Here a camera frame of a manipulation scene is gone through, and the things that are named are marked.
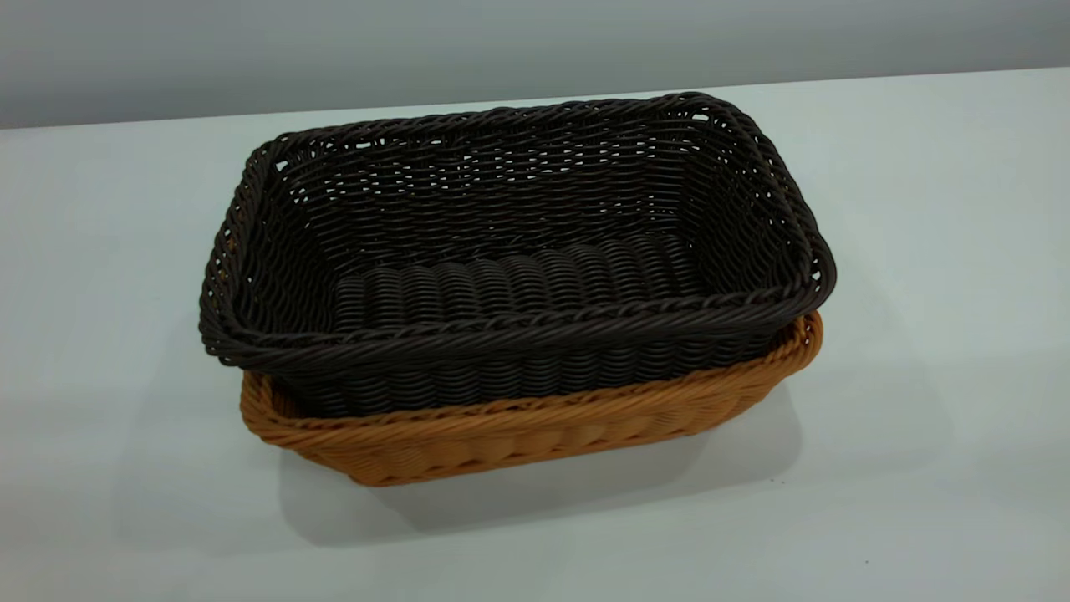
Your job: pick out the dark brown wicker basket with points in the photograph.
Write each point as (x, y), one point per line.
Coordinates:
(501, 284)

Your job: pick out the light brown wicker basket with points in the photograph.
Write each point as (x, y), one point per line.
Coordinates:
(501, 443)

